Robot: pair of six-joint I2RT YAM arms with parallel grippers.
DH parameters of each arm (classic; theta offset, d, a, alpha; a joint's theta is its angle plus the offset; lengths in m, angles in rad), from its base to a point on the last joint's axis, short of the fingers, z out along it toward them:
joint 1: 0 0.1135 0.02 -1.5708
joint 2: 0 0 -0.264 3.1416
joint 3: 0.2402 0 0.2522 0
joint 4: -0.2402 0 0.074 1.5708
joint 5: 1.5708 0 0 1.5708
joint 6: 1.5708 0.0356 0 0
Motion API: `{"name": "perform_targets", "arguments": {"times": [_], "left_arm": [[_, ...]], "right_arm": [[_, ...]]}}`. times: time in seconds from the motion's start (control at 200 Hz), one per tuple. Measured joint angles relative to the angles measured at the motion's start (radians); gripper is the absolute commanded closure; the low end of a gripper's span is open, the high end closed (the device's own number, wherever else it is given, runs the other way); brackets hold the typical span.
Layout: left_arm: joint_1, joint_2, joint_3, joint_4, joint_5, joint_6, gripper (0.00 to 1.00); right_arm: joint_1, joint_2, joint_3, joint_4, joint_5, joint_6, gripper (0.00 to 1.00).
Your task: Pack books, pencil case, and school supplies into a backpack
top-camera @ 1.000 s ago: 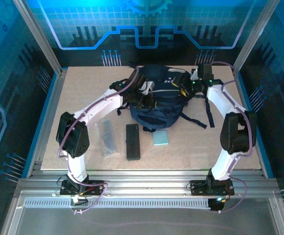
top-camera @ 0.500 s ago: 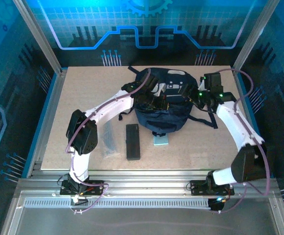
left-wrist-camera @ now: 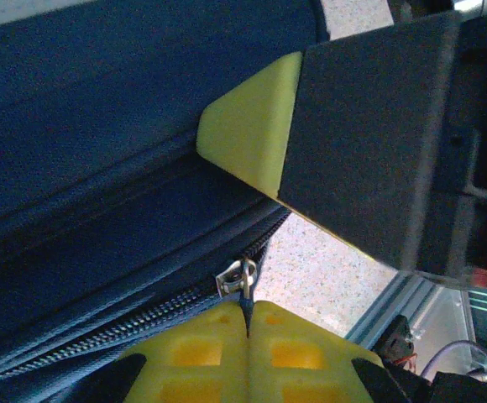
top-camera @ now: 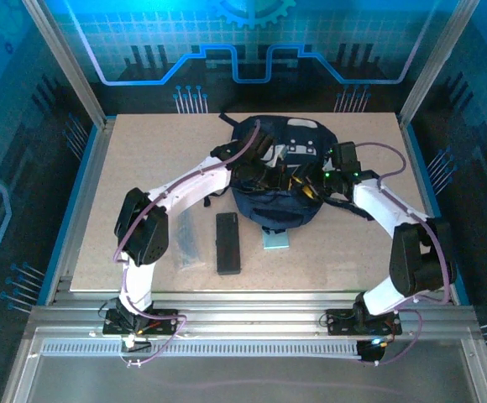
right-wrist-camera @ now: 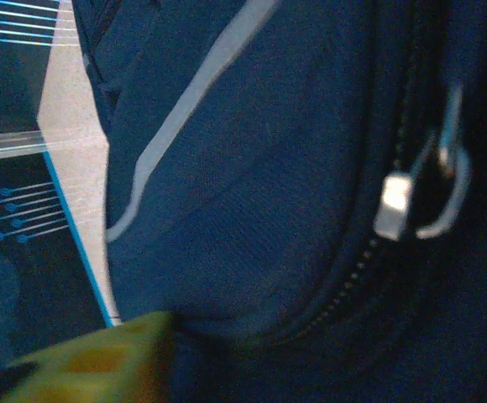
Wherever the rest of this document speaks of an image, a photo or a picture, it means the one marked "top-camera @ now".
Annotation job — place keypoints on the navy blue backpack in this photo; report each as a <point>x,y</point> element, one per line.
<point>277,210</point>

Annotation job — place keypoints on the light blue notepad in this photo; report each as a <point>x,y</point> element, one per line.
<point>276,242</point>

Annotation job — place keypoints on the black pencil case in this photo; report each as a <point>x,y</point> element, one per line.
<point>228,247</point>

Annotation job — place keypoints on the clear plastic bag of pens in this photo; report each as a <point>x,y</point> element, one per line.
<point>189,247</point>

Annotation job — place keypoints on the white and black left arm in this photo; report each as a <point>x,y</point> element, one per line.
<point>193,184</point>

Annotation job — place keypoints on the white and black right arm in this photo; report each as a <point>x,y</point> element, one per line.
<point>386,205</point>

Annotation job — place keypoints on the black controller box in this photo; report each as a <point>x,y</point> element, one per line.
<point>369,352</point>

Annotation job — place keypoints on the steel front panel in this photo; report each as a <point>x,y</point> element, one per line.
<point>247,378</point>

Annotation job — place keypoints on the small white connector block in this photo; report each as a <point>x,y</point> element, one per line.
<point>129,342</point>

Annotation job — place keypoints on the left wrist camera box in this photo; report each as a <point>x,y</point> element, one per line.
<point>264,147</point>

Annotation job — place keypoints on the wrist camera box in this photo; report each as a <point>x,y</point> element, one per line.
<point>345,155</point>
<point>264,147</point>

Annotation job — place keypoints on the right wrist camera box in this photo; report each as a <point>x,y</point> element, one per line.
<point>345,155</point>

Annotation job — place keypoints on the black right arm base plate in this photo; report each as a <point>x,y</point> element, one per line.
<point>336,323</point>

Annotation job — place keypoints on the aluminium front rail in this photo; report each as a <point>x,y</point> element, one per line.
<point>247,315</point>

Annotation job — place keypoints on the aluminium side rail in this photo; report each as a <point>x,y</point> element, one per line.
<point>100,147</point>

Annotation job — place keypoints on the aluminium right frame post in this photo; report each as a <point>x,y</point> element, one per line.
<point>436,63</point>

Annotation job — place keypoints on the aluminium frame post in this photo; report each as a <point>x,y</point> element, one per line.
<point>69,63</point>
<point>436,63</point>

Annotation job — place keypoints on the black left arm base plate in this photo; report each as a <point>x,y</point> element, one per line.
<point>163,315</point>

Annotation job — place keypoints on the aluminium left frame post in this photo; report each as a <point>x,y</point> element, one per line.
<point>69,63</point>

